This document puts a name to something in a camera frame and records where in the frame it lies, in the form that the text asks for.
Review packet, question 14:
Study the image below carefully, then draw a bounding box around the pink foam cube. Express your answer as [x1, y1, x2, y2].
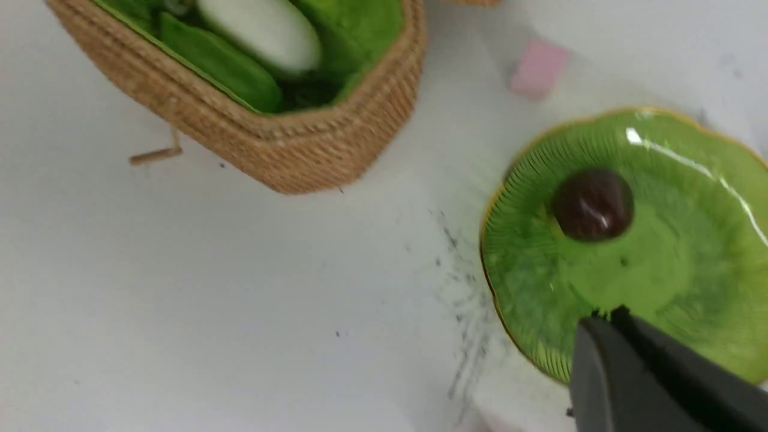
[510, 39, 571, 100]

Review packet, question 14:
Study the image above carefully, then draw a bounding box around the white radish with leaves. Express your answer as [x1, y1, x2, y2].
[196, 1, 323, 79]

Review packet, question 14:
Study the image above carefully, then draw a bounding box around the woven wicker basket green lining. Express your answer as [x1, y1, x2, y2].
[46, 1, 427, 194]

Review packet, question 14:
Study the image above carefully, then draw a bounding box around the green leaf-shaped glass plate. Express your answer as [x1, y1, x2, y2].
[479, 107, 766, 385]

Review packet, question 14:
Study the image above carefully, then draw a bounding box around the dark purple mangosteen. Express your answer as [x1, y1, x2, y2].
[550, 167, 635, 242]

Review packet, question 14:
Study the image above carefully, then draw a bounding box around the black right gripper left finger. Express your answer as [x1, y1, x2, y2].
[569, 317, 708, 431]

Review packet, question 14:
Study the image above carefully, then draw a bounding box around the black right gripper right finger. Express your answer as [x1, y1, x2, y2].
[609, 306, 766, 431]

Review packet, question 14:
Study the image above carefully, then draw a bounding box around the light green cucumber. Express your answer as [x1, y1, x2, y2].
[159, 12, 283, 113]

